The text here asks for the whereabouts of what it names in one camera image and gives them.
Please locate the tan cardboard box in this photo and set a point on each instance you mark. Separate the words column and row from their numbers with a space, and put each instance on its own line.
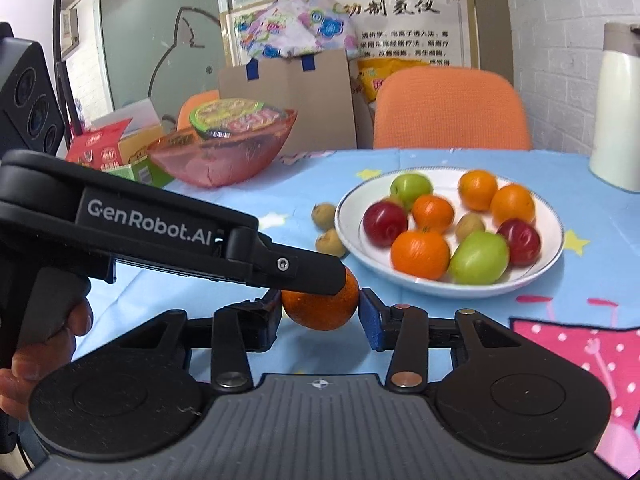
column 140, row 145

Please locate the small green apple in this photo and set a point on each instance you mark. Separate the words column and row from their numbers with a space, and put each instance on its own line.
column 410, row 187

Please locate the small smooth orange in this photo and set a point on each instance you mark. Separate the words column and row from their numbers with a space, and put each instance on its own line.
column 477, row 190

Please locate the small orange chair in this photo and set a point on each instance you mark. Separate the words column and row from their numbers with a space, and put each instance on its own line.
column 192, row 107

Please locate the green cardboard box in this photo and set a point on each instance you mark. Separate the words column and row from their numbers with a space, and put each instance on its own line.
column 145, row 172

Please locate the white ceramic plate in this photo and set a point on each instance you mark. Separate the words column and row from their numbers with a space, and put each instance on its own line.
column 547, row 225

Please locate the person's left hand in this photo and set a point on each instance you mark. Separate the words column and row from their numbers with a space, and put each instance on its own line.
column 30, row 360

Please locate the red snack box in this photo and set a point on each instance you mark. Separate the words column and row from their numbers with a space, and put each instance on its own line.
column 95, row 150

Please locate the wall poster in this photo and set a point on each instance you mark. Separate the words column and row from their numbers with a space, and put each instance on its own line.
column 425, row 10

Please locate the white thermos jug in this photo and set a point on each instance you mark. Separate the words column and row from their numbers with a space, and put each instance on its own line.
column 620, row 110

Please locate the large orange chair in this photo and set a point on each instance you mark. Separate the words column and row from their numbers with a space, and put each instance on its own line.
column 450, row 110

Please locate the textured orange mandarin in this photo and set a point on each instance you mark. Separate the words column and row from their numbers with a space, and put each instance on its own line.
column 433, row 213
column 325, row 310
column 420, row 254

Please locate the pink glass bowl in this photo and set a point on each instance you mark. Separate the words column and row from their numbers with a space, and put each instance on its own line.
column 225, row 160

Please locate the floral cloth bundle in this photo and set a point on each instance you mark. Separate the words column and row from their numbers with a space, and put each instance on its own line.
column 300, row 25

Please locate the red plum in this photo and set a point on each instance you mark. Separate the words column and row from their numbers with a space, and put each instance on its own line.
column 385, row 223
column 520, row 241

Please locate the white paper envelope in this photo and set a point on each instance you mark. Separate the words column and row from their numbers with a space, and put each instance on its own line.
column 135, row 112

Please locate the blue printed tablecloth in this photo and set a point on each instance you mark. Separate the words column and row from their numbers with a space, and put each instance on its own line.
column 300, row 185

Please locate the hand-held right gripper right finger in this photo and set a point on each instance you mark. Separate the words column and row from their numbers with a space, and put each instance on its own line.
column 372, row 317

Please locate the large green apple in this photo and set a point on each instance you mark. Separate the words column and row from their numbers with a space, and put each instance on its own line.
column 479, row 258

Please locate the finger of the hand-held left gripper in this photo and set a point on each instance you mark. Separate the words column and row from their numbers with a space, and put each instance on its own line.
column 300, row 272

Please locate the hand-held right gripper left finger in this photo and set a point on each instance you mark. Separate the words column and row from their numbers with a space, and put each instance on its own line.
column 272, row 320

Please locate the large smooth orange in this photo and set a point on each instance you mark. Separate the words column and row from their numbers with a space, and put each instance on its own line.
column 512, row 204

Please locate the yellow plastic bag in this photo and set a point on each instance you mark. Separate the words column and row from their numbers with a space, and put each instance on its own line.
column 380, row 72

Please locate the instant noodle cup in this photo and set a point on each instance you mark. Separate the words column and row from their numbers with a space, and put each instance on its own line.
column 235, row 115

